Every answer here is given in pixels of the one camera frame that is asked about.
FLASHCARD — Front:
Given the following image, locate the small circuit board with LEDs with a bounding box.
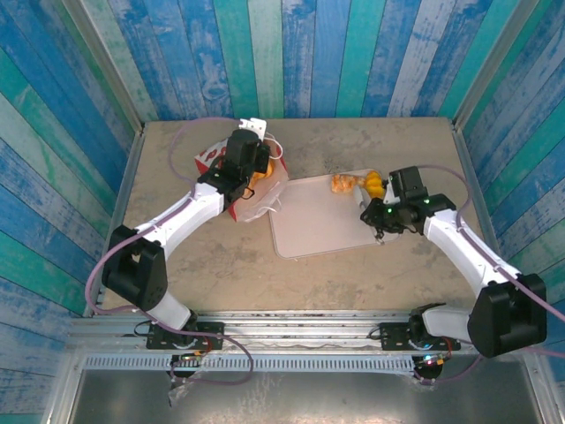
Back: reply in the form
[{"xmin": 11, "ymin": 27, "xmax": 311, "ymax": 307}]
[
  {"xmin": 417, "ymin": 352, "xmax": 451, "ymax": 368},
  {"xmin": 170, "ymin": 351, "xmax": 209, "ymax": 367}
]

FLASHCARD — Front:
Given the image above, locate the grey slotted cable duct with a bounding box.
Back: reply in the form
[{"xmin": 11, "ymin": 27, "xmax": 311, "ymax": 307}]
[{"xmin": 82, "ymin": 355, "xmax": 418, "ymax": 375}]

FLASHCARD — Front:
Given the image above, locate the aluminium corner post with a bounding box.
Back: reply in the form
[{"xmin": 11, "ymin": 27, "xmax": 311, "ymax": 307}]
[
  {"xmin": 61, "ymin": 0, "xmax": 147, "ymax": 133},
  {"xmin": 450, "ymin": 0, "xmax": 538, "ymax": 132}
]

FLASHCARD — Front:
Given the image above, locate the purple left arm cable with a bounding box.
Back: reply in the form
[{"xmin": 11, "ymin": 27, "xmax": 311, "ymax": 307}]
[{"xmin": 85, "ymin": 117, "xmax": 255, "ymax": 385}]

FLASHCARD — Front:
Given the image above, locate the steel sheet panel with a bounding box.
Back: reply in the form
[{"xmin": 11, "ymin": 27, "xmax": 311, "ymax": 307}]
[{"xmin": 65, "ymin": 369, "xmax": 546, "ymax": 424}]

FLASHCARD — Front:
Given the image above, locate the flaky brown croissant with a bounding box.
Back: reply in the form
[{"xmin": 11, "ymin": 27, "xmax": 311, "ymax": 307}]
[{"xmin": 330, "ymin": 173, "xmax": 366, "ymax": 194}]

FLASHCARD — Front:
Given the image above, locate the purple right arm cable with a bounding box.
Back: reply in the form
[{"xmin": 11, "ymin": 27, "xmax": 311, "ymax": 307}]
[{"xmin": 412, "ymin": 163, "xmax": 565, "ymax": 385}]

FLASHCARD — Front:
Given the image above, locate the beige plastic tray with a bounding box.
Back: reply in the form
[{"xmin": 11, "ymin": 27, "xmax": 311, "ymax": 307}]
[{"xmin": 267, "ymin": 168, "xmax": 403, "ymax": 260}]

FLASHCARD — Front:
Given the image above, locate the crumpled clear plastic scrap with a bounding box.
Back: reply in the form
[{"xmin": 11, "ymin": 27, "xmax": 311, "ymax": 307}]
[{"xmin": 167, "ymin": 377, "xmax": 198, "ymax": 407}]

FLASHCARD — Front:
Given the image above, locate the red and white paper bag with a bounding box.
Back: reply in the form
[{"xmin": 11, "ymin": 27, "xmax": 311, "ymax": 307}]
[{"xmin": 193, "ymin": 132, "xmax": 290, "ymax": 224}]

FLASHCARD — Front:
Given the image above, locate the aluminium frame beam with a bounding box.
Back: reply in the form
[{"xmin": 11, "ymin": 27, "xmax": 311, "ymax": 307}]
[{"xmin": 65, "ymin": 308, "xmax": 542, "ymax": 354}]

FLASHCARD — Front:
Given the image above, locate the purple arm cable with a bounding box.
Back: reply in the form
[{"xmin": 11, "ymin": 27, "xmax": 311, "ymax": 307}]
[
  {"xmin": 85, "ymin": 117, "xmax": 255, "ymax": 385},
  {"xmin": 412, "ymin": 163, "xmax": 565, "ymax": 385}
]

